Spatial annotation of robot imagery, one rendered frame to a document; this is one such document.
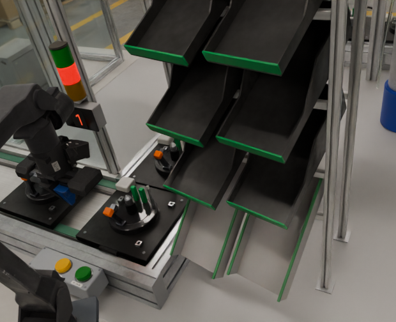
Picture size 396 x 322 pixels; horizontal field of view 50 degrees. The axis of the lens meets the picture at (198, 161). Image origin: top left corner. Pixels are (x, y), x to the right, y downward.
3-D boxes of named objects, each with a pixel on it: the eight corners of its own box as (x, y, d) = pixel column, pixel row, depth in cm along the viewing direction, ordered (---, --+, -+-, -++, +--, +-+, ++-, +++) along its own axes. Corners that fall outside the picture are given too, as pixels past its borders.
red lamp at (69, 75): (72, 86, 112) (66, 69, 109) (59, 84, 114) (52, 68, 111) (84, 76, 115) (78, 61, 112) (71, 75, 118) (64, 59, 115)
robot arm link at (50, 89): (34, 96, 70) (62, 62, 79) (-9, 98, 72) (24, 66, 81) (58, 149, 77) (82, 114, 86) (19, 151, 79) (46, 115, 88)
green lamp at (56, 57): (66, 69, 109) (59, 51, 106) (52, 67, 111) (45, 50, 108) (78, 60, 112) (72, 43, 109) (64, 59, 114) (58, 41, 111)
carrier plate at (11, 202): (52, 229, 123) (50, 225, 122) (-2, 210, 134) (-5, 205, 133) (103, 177, 139) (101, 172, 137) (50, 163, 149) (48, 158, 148)
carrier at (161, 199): (147, 266, 108) (135, 232, 100) (77, 240, 118) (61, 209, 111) (192, 202, 123) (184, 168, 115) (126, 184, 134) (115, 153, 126)
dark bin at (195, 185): (215, 211, 86) (200, 197, 80) (167, 190, 93) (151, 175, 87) (276, 99, 93) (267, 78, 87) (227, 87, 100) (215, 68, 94)
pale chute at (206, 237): (223, 277, 97) (213, 279, 93) (179, 253, 104) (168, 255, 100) (263, 161, 96) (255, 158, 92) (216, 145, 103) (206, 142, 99)
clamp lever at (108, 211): (121, 225, 113) (108, 214, 107) (115, 223, 114) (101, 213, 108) (128, 213, 115) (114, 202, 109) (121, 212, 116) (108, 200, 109)
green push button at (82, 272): (85, 285, 105) (83, 280, 104) (74, 280, 107) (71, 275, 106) (96, 273, 108) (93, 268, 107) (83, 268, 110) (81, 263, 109)
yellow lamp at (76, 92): (78, 102, 115) (72, 86, 112) (65, 100, 117) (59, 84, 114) (90, 92, 118) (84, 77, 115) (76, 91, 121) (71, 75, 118)
